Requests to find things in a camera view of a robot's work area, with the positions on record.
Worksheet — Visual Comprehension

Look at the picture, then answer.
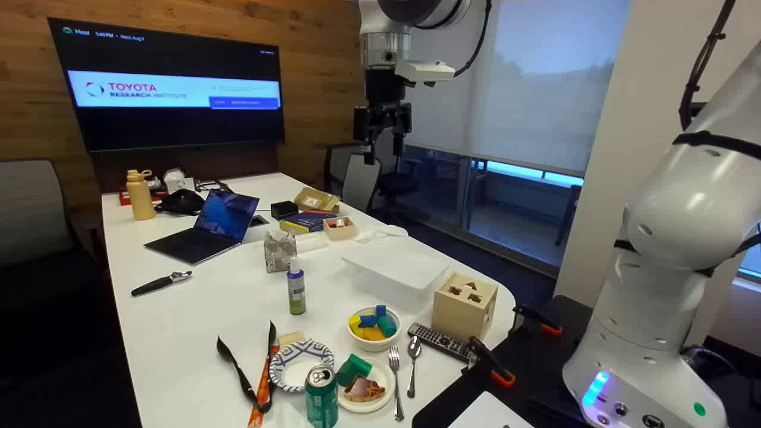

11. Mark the yellow water bottle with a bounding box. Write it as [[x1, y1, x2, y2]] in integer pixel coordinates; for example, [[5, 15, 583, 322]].
[[123, 165, 160, 222]]

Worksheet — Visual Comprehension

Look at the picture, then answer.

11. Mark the blue toy block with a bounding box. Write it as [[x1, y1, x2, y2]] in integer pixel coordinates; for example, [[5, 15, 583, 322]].
[[356, 304, 392, 329]]

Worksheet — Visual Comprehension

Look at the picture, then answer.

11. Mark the white rectangular box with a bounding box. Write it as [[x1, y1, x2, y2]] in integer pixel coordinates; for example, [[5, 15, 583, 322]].
[[341, 234, 451, 309]]

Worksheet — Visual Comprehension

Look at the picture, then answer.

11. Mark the small black box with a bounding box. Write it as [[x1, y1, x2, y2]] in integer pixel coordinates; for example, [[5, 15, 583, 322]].
[[268, 199, 302, 222]]

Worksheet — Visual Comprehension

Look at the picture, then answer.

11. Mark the black clamp with orange tip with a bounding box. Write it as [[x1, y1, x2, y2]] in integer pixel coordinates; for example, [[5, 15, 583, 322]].
[[514, 304, 569, 339], [467, 333, 520, 392]]

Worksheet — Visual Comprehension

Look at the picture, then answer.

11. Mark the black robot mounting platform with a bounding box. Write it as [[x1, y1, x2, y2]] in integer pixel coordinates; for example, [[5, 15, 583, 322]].
[[411, 292, 761, 428]]

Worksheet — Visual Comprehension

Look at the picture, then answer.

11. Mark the green soda can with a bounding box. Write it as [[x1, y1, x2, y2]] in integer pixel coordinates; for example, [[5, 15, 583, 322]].
[[302, 364, 343, 428]]

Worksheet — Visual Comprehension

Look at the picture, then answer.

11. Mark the tan cardboard box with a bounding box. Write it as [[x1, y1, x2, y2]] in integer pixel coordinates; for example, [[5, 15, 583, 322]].
[[293, 184, 343, 219]]

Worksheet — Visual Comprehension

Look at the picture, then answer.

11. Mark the wall mounted TV screen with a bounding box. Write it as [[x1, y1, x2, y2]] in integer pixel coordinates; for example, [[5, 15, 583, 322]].
[[48, 15, 287, 155]]

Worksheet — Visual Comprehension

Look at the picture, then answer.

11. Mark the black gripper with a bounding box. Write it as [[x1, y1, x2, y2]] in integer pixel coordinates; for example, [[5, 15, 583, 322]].
[[352, 68, 415, 165]]

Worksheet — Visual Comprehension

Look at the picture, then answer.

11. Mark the brown food piece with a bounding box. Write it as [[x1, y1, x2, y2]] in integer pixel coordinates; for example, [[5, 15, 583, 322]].
[[343, 375, 389, 407]]

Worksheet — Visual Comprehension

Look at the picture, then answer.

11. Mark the wooden shape sorter toy box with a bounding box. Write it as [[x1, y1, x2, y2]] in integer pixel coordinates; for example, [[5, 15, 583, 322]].
[[430, 270, 502, 342]]

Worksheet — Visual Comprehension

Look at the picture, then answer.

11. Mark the black laptop with blue screen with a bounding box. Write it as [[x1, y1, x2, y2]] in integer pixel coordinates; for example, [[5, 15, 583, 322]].
[[142, 188, 264, 265]]

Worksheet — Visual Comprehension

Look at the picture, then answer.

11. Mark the black pen with silver tip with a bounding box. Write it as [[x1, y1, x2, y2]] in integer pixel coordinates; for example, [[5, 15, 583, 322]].
[[129, 269, 195, 298]]

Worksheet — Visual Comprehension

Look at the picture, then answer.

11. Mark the long metal spoon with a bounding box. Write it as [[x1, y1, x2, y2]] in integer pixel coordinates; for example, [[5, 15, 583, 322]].
[[385, 348, 407, 424]]

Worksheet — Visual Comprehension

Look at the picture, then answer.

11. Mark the grey office chair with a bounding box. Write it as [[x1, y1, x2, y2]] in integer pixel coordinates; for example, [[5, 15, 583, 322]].
[[323, 139, 370, 197], [341, 152, 385, 213]]

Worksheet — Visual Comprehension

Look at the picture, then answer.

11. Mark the small wooden tray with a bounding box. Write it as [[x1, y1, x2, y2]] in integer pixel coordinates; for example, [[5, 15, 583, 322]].
[[321, 213, 362, 243]]

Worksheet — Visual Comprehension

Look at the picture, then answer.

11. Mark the small white plate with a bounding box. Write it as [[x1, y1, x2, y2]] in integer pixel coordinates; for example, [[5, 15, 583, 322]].
[[336, 361, 396, 415]]

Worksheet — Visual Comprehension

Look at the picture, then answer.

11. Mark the short metal spoon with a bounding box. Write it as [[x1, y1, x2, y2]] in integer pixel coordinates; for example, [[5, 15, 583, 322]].
[[404, 334, 426, 401]]

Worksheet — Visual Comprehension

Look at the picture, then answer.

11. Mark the blue patterned plate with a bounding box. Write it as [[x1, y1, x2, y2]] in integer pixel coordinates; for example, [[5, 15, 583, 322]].
[[268, 336, 337, 396]]

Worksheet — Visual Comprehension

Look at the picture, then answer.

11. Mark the white roller window blind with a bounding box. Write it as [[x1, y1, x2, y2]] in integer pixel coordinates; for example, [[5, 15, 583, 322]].
[[401, 0, 635, 178]]

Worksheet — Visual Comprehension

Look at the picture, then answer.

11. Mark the wooden lid with shape holes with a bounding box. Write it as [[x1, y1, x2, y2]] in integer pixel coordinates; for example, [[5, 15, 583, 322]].
[[433, 270, 502, 312]]

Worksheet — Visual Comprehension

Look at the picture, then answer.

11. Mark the black pouch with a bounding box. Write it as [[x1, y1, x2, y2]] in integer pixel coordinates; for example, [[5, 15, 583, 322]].
[[153, 188, 207, 215]]

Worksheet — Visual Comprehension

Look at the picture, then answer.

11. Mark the white bowl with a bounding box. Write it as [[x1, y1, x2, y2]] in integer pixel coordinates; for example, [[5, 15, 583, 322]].
[[345, 304, 404, 354]]

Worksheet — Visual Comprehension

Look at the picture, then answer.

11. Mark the snack bag on table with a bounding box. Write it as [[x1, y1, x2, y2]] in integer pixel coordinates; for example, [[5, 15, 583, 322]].
[[285, 208, 330, 234]]

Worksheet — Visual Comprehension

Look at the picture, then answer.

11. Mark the small bottle with green label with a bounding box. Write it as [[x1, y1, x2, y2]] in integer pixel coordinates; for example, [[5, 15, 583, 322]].
[[285, 257, 310, 319]]

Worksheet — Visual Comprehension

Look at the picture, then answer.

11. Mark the white object behind pouch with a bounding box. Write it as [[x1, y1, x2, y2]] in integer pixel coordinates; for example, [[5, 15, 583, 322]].
[[162, 165, 197, 194]]

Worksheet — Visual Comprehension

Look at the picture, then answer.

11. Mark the green toy block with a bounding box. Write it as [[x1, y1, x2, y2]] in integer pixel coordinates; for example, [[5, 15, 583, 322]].
[[333, 351, 376, 390]]

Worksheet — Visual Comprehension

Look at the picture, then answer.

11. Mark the black remote control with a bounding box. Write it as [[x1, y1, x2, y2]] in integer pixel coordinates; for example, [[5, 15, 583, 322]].
[[404, 320, 477, 369]]

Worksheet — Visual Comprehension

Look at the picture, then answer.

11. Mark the yellow toy block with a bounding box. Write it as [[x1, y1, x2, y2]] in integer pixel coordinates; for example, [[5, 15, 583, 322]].
[[350, 313, 387, 345]]

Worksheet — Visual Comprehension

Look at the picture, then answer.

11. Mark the large grey chair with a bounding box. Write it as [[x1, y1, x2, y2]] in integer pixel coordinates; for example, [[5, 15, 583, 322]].
[[0, 158, 99, 319]]

